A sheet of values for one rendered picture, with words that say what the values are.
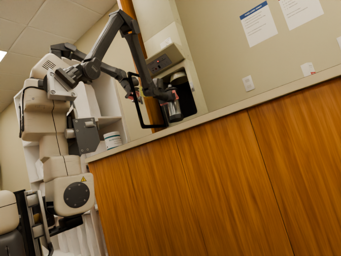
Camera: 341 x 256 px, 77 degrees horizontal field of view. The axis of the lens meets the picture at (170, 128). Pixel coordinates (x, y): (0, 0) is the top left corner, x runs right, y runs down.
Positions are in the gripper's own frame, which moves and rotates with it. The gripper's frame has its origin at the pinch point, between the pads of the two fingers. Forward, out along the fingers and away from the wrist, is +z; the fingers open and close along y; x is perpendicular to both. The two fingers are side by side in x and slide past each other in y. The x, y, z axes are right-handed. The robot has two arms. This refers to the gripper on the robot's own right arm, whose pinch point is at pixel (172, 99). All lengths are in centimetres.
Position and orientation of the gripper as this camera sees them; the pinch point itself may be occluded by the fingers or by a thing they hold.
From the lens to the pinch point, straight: 154.2
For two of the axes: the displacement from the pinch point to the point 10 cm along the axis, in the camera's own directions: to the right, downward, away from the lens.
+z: 5.7, 1.0, 8.2
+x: 1.9, 9.5, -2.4
